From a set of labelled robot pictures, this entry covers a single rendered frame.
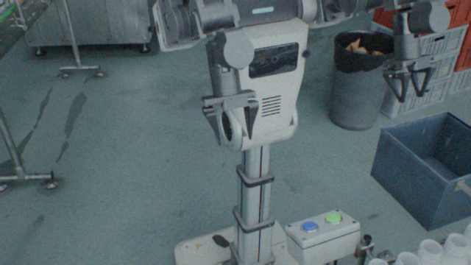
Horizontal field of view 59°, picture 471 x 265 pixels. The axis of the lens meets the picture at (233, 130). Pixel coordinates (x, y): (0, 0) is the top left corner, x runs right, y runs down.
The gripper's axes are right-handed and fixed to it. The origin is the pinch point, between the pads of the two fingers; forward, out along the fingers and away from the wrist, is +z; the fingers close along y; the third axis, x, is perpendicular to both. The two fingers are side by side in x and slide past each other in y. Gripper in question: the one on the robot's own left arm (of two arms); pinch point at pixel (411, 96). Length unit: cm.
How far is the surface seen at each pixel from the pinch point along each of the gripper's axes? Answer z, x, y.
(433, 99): 56, 159, 209
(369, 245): 26.1, -8.4, -24.5
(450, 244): 23.6, -21.4, -16.5
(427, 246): 24.0, -18.6, -19.6
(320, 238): 22.1, -5.1, -34.3
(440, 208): 42, 14, 26
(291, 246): 24.8, 0.7, -37.8
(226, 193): 73, 154, 13
